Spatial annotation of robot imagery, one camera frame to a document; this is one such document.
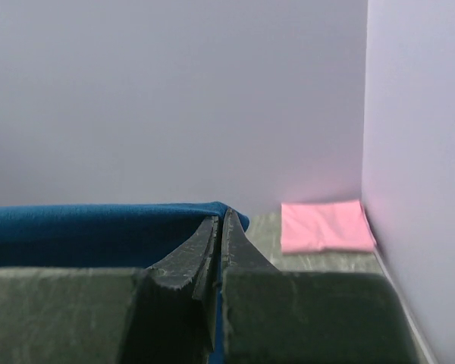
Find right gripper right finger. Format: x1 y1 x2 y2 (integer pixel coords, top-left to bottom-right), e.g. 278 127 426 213
221 210 419 363

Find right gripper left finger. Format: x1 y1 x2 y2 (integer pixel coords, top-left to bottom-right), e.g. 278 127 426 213
0 217 219 363

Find blue t shirt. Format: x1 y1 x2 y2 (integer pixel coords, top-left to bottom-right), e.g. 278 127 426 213
0 202 249 363

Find folded pink t shirt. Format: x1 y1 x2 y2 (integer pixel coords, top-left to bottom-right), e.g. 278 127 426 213
281 200 376 254

